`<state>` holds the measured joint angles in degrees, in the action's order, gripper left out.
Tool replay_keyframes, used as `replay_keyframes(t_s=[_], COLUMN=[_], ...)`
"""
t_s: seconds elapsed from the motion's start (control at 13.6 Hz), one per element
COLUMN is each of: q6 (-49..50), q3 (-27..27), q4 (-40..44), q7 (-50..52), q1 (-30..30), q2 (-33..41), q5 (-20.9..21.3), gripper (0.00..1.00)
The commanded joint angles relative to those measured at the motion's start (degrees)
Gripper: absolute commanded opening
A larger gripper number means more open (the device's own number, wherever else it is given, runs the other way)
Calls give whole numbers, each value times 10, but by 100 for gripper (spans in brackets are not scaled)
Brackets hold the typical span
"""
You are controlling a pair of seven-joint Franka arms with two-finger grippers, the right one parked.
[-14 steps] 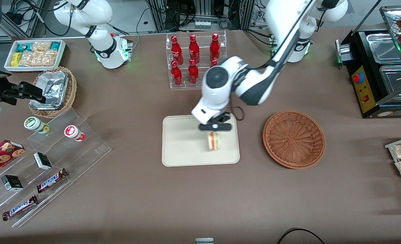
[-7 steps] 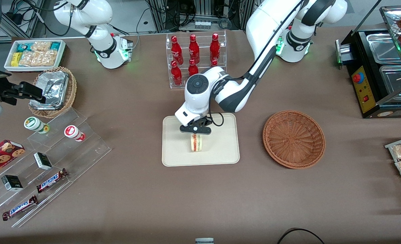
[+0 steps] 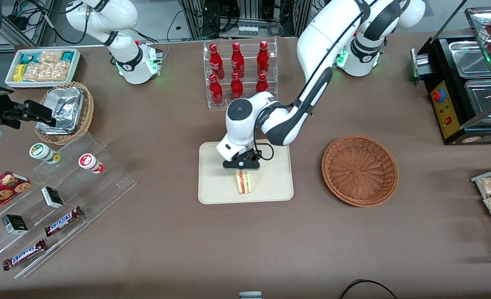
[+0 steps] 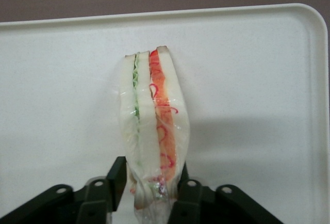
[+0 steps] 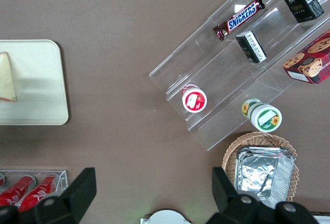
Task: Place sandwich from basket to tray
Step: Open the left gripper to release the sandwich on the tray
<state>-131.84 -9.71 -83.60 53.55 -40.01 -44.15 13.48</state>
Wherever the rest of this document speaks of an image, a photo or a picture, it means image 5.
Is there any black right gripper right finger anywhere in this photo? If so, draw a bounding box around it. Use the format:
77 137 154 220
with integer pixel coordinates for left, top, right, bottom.
207 166 320 224

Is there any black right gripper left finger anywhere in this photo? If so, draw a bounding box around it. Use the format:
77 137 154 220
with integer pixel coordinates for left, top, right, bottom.
0 167 97 224

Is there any triangle sandwich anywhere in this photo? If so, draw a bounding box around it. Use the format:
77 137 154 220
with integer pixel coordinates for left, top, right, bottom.
0 51 18 103

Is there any light wicker basket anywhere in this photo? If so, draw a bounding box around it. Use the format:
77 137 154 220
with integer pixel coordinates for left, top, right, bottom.
221 131 301 205

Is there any white rectangular snack tray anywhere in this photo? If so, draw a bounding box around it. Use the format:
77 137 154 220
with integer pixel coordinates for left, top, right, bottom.
308 210 330 224

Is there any cream plastic tray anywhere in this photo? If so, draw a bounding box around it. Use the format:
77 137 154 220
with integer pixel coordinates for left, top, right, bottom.
0 39 70 126

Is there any clear acrylic bottle rack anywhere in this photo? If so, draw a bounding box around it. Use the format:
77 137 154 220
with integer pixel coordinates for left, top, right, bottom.
0 169 69 207

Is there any red cola bottle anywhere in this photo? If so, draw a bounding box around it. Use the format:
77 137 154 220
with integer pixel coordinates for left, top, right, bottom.
19 173 61 213
0 175 37 207

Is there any aluminium foil container stack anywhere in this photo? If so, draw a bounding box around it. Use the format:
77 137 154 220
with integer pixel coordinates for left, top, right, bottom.
234 146 296 210

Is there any green lid yoghurt cup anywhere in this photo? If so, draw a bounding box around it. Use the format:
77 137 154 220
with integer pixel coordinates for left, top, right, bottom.
241 98 283 133

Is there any red lid yoghurt cup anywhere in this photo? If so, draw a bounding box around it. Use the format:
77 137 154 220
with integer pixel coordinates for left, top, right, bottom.
181 84 208 113

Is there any clear acrylic stepped stand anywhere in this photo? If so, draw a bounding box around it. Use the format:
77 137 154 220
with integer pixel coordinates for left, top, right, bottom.
148 0 330 152

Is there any red cookie box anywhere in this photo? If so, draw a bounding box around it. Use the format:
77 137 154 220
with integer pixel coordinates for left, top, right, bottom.
282 29 330 86

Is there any small black box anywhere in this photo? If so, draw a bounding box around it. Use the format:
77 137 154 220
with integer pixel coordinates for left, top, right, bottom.
235 30 268 64
283 0 324 24

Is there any Snickers bar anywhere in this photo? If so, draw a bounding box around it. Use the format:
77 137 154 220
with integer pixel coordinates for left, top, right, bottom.
212 0 266 42

